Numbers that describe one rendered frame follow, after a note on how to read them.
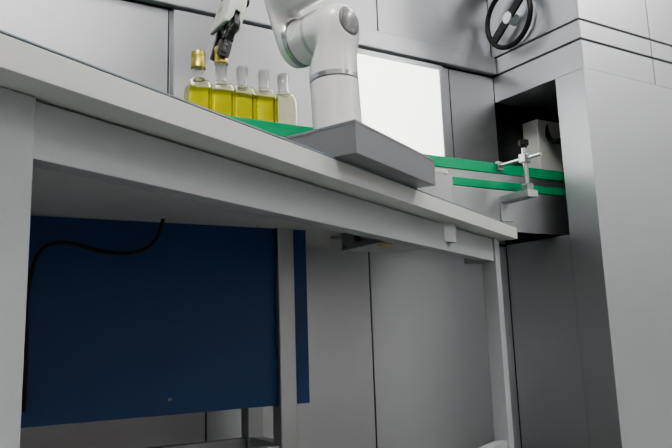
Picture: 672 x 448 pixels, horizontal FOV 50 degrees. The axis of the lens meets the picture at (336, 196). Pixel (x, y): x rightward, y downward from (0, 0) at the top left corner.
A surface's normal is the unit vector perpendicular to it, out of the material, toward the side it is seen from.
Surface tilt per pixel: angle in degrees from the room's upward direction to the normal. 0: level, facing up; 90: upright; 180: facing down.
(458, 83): 90
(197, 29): 90
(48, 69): 90
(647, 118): 90
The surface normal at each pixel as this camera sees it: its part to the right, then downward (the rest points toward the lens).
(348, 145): -0.51, -0.15
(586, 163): -0.85, -0.07
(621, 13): 0.52, -0.18
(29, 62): 0.86, -0.12
